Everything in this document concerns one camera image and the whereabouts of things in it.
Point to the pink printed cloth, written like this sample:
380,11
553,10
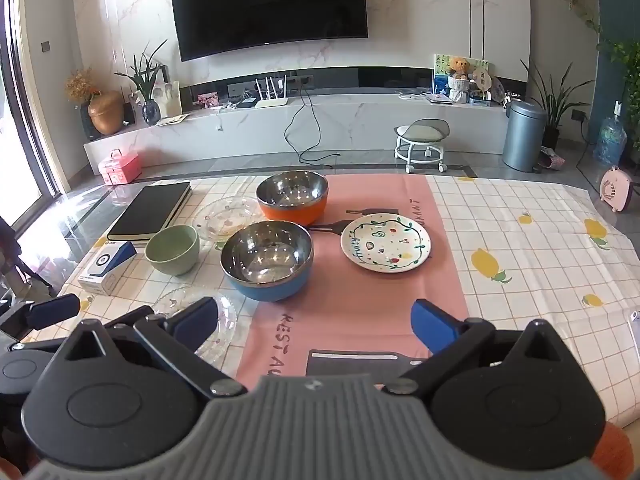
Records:
350,300

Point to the potted long-leaf plant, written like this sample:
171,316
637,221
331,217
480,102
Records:
552,105

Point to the teddy bear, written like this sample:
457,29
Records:
458,67

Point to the checked lemon tablecloth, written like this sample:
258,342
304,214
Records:
525,240

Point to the golden vase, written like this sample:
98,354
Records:
106,112

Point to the black wall television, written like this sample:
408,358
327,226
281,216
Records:
270,5

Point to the sliding glass door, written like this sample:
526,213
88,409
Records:
15,110

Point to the black notebook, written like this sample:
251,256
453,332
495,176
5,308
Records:
150,210

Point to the pink fan heater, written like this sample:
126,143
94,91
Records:
616,190

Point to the grey trash bin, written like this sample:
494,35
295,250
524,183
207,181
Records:
522,135

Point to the white art card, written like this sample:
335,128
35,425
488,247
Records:
169,100

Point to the blue glass vase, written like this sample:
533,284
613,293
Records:
151,112

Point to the round paper fan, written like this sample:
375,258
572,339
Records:
481,81

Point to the blue steel bowl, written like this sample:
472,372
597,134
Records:
267,260

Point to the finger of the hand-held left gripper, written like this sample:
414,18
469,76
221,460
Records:
52,310

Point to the dark vase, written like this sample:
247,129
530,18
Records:
89,122

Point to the hanging vine plant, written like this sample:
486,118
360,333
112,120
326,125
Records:
622,55

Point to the orange steel bowl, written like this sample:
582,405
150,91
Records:
295,212

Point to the dried flower bunch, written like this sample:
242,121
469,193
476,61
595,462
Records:
82,85

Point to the white painted plate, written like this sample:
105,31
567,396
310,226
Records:
385,242

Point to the small black box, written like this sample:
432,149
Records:
245,104

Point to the white wheeled stool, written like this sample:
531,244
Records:
420,132

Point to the pink photo card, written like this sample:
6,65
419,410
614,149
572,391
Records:
208,99

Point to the green leafy plant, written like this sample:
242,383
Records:
145,72

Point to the pink storage box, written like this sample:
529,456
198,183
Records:
120,167

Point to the white router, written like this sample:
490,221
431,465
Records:
272,102

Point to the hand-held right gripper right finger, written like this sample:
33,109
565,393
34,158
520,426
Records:
432,325

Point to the marble television console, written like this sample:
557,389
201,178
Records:
250,132

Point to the green ceramic bowl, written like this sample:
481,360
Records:
172,255

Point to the orange-brown cloth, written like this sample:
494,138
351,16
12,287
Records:
615,452

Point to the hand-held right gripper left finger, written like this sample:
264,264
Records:
192,317

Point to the white and blue box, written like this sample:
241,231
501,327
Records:
102,270

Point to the blue water jug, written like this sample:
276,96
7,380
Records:
611,140

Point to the clear glass plate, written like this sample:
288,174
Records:
220,217
226,331

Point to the flat paper sheet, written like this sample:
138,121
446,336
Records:
172,119

